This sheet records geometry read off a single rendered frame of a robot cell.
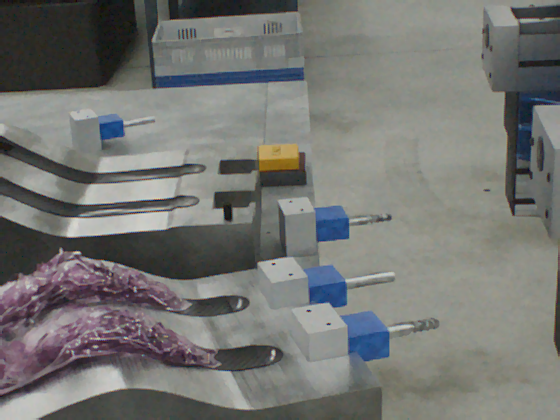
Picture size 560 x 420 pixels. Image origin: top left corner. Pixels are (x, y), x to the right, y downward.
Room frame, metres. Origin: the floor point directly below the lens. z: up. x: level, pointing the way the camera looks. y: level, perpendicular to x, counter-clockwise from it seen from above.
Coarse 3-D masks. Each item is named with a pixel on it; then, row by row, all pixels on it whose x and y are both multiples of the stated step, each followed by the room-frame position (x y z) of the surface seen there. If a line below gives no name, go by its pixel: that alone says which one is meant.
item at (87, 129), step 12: (72, 120) 1.64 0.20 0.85; (84, 120) 1.62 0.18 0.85; (96, 120) 1.63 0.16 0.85; (108, 120) 1.64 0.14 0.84; (120, 120) 1.64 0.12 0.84; (132, 120) 1.66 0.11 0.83; (144, 120) 1.67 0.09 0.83; (72, 132) 1.65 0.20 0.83; (84, 132) 1.62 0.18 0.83; (96, 132) 1.62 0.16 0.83; (108, 132) 1.63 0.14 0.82; (120, 132) 1.64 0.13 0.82; (84, 144) 1.62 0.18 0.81; (96, 144) 1.62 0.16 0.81
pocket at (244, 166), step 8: (224, 160) 1.27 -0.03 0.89; (232, 160) 1.27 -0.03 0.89; (240, 160) 1.27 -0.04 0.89; (248, 160) 1.27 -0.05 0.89; (256, 160) 1.26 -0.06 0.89; (224, 168) 1.27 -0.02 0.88; (232, 168) 1.27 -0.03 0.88; (240, 168) 1.27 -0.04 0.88; (248, 168) 1.27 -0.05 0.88; (256, 168) 1.26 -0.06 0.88; (256, 176) 1.24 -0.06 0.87
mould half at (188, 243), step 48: (48, 144) 1.33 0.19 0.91; (48, 192) 1.19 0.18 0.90; (96, 192) 1.21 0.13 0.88; (144, 192) 1.19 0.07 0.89; (192, 192) 1.17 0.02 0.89; (0, 240) 1.09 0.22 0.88; (48, 240) 1.08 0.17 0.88; (96, 240) 1.08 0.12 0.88; (144, 240) 1.07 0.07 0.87; (192, 240) 1.07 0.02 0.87; (240, 240) 1.06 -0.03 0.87
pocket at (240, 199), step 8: (216, 192) 1.16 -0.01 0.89; (224, 192) 1.16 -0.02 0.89; (232, 192) 1.16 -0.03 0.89; (240, 192) 1.16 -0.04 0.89; (248, 192) 1.16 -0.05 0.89; (216, 200) 1.16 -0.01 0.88; (224, 200) 1.16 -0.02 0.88; (232, 200) 1.16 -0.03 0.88; (240, 200) 1.16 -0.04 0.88; (248, 200) 1.16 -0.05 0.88; (216, 208) 1.16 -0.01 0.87
